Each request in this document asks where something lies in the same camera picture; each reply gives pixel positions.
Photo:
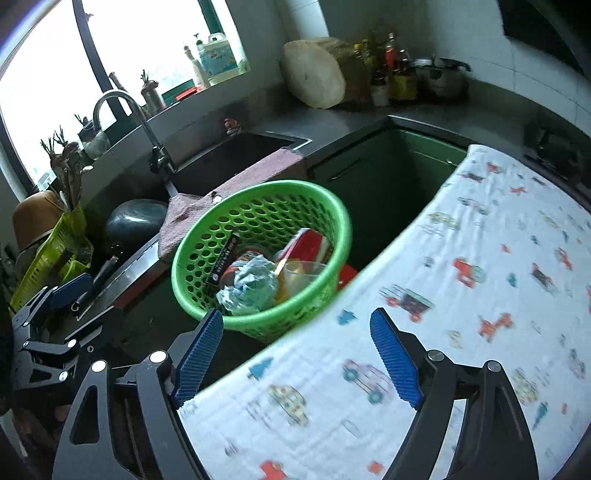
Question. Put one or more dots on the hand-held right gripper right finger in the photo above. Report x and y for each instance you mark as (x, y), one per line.
(392, 355)

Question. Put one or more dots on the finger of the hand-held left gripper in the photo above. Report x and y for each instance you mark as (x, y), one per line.
(92, 334)
(69, 288)

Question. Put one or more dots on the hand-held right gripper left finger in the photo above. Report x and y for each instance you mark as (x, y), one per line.
(198, 360)

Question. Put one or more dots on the white paper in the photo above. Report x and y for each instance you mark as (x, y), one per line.
(249, 286)

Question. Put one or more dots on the long black carton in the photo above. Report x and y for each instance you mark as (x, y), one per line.
(224, 258)

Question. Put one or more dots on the clear plastic cup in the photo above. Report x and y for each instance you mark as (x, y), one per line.
(304, 277)

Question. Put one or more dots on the red cartoon snack bag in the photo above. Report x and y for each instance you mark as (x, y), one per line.
(309, 242)

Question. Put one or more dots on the green plastic basket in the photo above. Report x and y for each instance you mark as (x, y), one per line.
(258, 184)

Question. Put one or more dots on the green dish rack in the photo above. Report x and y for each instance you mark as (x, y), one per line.
(51, 258)

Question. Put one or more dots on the printed white tablecloth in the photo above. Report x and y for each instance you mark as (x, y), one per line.
(461, 323)

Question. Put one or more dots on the brown bowl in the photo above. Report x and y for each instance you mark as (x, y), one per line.
(37, 217)

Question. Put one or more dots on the red plastic object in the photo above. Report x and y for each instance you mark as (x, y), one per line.
(348, 277)

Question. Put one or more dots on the black wok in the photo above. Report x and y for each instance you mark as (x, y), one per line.
(136, 221)

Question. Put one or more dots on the dried plant stems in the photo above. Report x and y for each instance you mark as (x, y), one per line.
(64, 170)

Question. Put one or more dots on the pink dish cloth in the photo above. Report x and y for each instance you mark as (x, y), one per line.
(184, 212)

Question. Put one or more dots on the small jar with plant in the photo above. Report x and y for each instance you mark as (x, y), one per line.
(94, 141)

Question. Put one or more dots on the green cabinet door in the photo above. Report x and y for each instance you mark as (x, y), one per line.
(392, 175)

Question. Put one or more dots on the steel kitchen faucet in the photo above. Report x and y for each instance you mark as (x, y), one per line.
(143, 120)

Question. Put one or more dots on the dark kitchen sink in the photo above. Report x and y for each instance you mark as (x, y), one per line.
(231, 152)

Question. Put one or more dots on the metal cup with plant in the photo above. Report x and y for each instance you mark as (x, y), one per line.
(151, 94)

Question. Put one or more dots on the red lid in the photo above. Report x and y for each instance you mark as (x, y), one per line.
(185, 93)

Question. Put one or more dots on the small colourful ornament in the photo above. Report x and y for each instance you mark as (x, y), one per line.
(233, 127)

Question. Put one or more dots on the kitchen window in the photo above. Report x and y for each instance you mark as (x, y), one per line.
(92, 46)

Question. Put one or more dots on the white pump bottle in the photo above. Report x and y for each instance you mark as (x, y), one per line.
(196, 69)

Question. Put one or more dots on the black gas stove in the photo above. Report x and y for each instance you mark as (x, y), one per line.
(558, 147)

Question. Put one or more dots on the white detergent jug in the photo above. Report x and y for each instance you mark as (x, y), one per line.
(217, 60)

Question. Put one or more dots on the steel cooking pot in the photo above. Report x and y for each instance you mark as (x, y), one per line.
(441, 81)

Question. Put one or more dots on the cluster of condiment bottles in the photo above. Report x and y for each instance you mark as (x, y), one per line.
(385, 74)

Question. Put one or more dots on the round wooden chopping block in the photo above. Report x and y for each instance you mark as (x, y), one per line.
(314, 74)

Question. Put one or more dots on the black range hood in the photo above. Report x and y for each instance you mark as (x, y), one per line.
(545, 23)

